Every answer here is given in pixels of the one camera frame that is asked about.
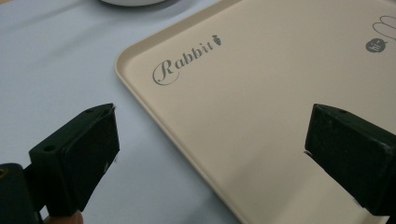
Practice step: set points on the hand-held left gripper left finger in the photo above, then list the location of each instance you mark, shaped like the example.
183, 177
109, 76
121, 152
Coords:
77, 161

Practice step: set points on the white round bowl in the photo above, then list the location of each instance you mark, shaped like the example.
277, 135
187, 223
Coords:
132, 2

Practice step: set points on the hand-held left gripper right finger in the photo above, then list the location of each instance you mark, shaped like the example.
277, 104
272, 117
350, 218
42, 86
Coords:
351, 155

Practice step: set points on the beige printed plastic tray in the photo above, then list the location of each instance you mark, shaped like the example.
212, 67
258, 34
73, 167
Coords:
249, 109

